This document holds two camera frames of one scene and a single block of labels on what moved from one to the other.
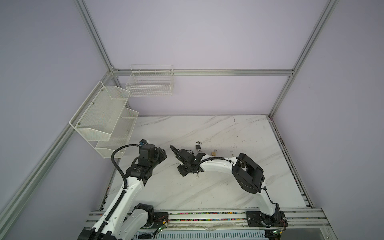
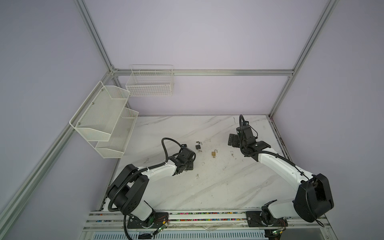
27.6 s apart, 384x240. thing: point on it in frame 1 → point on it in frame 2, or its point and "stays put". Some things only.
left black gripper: x=162 y=154 → x=190 y=165
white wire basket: x=150 y=80 stays put
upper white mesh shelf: x=96 y=118 stays put
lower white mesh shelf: x=119 y=136 stays put
